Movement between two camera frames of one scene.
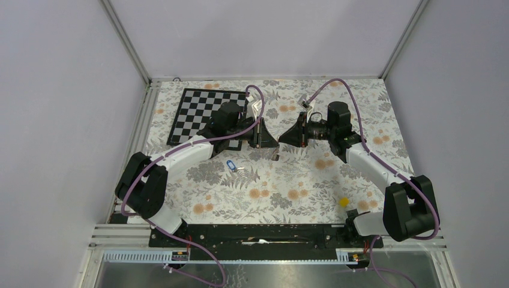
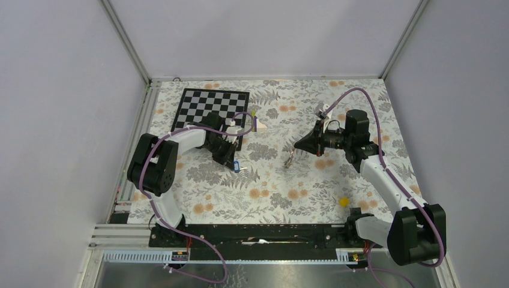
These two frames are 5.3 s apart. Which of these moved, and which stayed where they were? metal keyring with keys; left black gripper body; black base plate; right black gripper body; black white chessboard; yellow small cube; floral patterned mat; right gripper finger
Moved: right black gripper body; right gripper finger; metal keyring with keys; left black gripper body
Stayed: yellow small cube; floral patterned mat; black base plate; black white chessboard
